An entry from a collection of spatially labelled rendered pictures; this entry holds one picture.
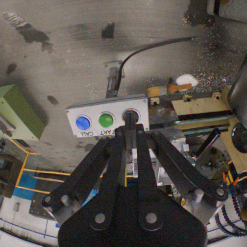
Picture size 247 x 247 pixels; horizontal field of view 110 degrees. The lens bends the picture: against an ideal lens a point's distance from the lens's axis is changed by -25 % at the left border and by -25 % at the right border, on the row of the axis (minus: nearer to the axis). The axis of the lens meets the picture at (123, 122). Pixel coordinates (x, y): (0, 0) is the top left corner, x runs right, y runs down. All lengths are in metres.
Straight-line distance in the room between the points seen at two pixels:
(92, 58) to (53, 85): 0.22
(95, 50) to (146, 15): 0.20
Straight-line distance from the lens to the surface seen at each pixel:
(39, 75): 0.58
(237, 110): 0.39
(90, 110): 0.24
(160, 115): 0.50
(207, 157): 0.79
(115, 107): 0.22
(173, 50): 0.47
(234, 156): 0.77
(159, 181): 0.45
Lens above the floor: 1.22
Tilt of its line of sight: 40 degrees down
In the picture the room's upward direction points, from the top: 179 degrees clockwise
